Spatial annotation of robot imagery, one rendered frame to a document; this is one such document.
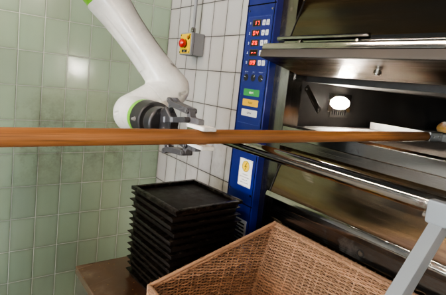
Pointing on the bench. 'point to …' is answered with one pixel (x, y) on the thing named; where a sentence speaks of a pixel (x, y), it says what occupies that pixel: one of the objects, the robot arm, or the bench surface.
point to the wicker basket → (272, 269)
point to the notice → (245, 172)
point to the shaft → (185, 136)
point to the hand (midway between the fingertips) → (200, 136)
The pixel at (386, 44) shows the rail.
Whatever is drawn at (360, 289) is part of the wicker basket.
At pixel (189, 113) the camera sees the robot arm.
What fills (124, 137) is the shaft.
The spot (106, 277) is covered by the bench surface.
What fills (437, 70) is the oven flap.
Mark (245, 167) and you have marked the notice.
